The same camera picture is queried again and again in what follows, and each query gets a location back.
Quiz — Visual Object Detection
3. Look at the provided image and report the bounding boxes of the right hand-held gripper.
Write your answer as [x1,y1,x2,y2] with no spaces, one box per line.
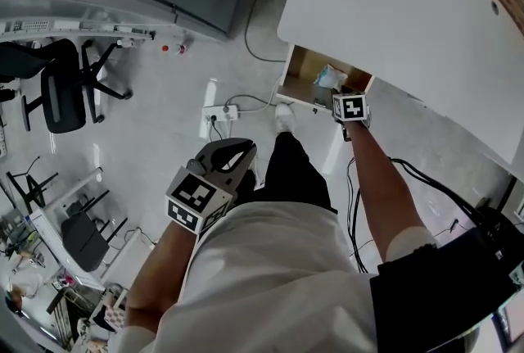
[332,85,372,142]

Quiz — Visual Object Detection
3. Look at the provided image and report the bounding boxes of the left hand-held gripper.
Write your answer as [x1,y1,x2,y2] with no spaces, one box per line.
[165,137,259,236]

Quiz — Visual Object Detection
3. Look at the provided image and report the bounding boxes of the white plastic bag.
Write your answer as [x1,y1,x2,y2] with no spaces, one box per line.
[314,63,349,89]

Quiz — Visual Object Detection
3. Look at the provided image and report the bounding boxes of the white wooden drawer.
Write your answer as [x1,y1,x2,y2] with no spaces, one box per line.
[276,43,376,115]

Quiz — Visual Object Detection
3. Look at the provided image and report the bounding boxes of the person's left forearm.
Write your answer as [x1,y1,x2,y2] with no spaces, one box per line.
[124,219,201,334]

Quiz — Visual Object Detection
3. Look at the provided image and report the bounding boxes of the person's right forearm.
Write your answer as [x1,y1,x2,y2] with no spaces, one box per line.
[346,120,431,262]

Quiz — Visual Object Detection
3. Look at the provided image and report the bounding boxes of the person's white shoe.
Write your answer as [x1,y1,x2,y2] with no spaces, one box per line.
[274,102,298,135]

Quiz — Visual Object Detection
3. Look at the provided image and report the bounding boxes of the white power strip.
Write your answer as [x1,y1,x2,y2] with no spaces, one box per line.
[201,104,241,124]

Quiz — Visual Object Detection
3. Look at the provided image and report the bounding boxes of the person's black trousers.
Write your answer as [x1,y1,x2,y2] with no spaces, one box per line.
[235,132,339,215]

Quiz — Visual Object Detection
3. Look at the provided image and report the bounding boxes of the white desk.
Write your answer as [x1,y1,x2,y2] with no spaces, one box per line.
[277,0,524,165]

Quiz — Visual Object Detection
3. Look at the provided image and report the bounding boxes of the large black router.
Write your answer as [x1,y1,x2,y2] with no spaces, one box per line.
[61,195,129,274]

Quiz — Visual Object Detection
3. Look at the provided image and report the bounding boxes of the person's white shirt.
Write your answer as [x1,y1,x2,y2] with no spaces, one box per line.
[108,201,439,353]

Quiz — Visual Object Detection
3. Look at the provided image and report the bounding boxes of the red-capped plastic bottle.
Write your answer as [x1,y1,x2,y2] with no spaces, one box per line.
[160,43,190,57]

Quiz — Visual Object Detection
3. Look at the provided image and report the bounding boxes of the black office chair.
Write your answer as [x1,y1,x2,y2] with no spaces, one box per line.
[0,38,134,135]

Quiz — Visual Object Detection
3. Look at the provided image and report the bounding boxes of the black bag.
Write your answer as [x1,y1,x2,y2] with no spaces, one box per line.
[370,207,524,352]

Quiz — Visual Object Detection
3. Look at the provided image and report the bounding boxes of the white metal shelf rack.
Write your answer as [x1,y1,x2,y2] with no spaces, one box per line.
[0,17,156,43]

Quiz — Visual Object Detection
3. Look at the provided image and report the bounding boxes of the white power cable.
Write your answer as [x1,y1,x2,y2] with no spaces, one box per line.
[237,75,286,115]

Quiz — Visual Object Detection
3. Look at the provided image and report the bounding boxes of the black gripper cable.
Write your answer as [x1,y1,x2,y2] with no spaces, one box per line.
[346,156,496,274]

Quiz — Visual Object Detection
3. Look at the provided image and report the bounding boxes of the grey cable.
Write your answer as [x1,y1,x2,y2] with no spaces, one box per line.
[244,0,287,64]

